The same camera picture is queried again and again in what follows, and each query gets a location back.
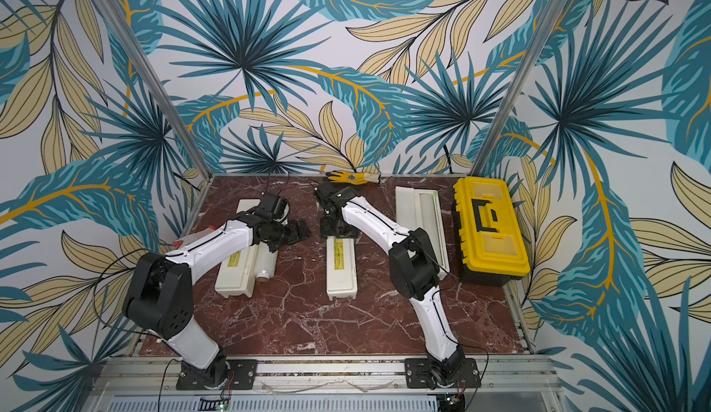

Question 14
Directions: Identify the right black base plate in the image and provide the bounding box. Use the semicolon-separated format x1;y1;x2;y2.
405;358;481;390

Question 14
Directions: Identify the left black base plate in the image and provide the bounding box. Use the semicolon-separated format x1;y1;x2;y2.
176;358;257;392

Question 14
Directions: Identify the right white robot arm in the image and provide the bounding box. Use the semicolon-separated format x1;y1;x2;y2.
315;182;465;363

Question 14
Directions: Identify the white dispenser box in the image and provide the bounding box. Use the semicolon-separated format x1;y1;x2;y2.
214;198;262;299
326;236;357;301

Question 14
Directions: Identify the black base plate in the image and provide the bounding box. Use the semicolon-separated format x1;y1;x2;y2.
405;358;481;390
176;358;257;392

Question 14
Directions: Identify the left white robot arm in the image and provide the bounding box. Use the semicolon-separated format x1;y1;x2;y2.
122;193;310;372

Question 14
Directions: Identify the yellow black toolbox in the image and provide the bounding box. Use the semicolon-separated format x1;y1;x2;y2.
453;177;531;287

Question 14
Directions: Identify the left thick wrap roll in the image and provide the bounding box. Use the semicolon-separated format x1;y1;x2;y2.
254;243;278;280

